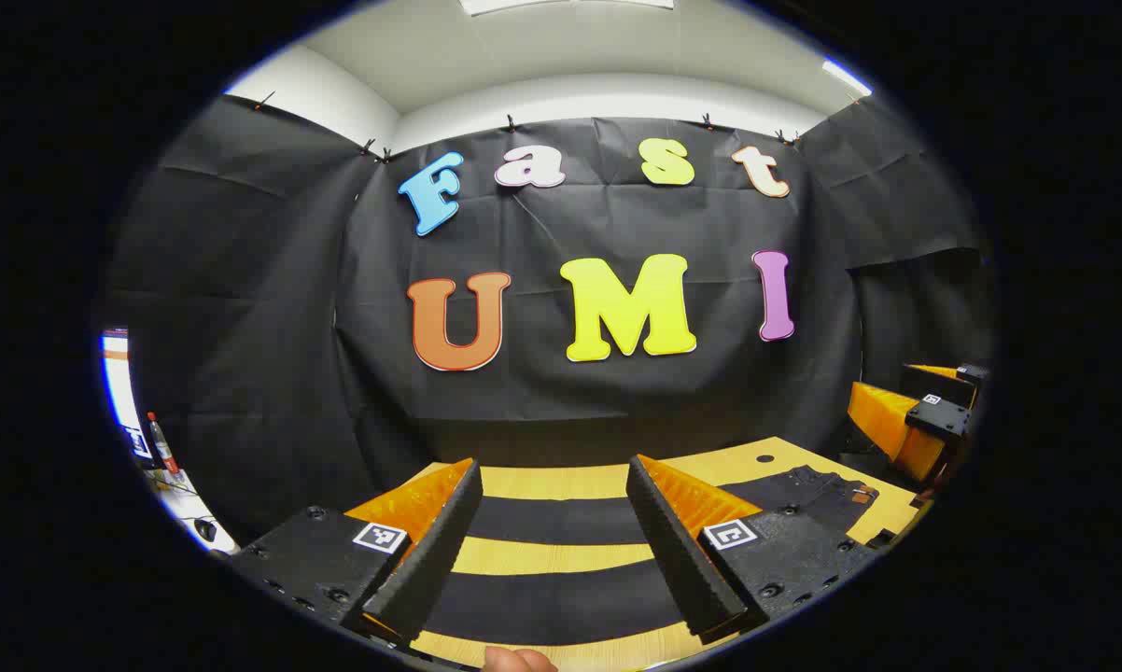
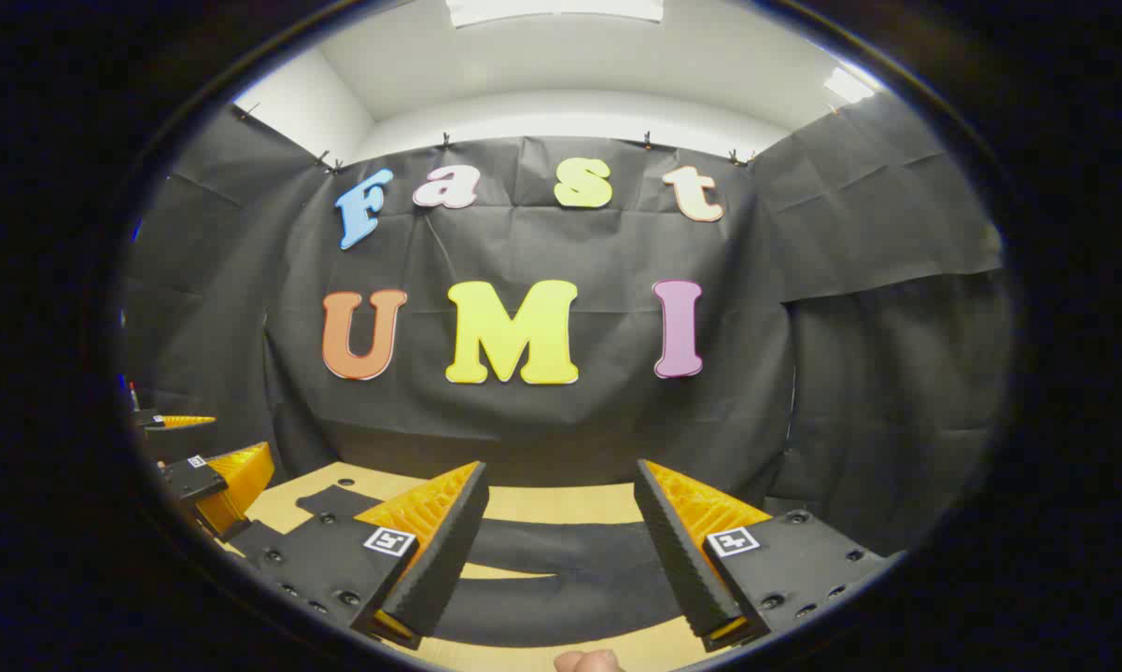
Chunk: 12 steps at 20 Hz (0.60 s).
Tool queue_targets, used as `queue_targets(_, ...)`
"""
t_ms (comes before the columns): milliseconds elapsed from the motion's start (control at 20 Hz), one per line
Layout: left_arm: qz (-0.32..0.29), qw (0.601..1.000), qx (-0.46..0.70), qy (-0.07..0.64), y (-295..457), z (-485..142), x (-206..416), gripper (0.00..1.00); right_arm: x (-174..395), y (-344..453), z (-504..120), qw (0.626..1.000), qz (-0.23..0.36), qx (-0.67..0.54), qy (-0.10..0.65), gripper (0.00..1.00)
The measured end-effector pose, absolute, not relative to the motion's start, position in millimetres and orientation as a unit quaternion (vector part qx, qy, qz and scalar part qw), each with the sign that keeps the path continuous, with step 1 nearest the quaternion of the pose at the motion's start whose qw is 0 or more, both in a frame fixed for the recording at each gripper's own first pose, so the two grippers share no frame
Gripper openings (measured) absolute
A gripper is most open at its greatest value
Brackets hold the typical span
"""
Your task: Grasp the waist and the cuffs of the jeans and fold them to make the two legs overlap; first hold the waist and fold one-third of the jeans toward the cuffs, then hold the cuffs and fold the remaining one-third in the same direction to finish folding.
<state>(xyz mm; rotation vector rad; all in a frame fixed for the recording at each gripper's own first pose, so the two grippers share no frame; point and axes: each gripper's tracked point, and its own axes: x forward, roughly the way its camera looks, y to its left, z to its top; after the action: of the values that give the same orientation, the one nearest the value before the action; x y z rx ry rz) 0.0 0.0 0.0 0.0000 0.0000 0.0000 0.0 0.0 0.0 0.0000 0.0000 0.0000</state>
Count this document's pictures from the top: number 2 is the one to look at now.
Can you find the black backdrop cloth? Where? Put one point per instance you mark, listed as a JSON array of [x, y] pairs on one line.
[[617, 252]]

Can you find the dark blue jeans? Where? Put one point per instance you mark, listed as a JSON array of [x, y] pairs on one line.
[[561, 579]]

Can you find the small ceiling light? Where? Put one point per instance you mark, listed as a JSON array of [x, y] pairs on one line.
[[848, 85]]

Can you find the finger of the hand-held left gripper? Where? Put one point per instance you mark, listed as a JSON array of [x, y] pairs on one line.
[[178, 422], [230, 481]]

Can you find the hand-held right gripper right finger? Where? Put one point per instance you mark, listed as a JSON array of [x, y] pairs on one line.
[[682, 569]]

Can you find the large rectangular ceiling light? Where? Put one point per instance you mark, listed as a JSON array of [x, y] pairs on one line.
[[552, 9]]

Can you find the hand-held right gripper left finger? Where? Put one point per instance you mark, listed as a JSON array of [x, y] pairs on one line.
[[440, 579]]

